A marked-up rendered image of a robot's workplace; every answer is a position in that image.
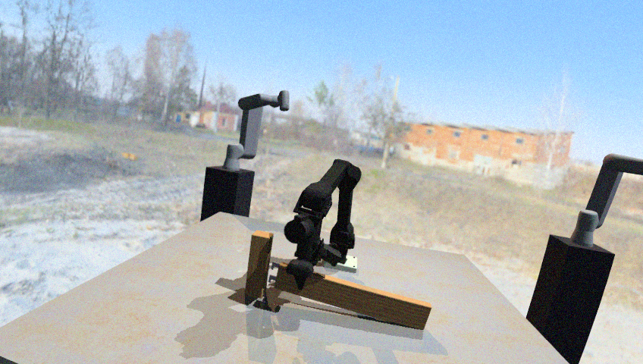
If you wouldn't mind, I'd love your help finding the wooden post with slot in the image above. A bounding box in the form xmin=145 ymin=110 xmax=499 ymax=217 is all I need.
xmin=245 ymin=230 xmax=274 ymax=299

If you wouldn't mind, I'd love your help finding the brown wooden rail with steel hooks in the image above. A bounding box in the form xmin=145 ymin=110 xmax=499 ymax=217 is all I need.
xmin=268 ymin=262 xmax=431 ymax=330

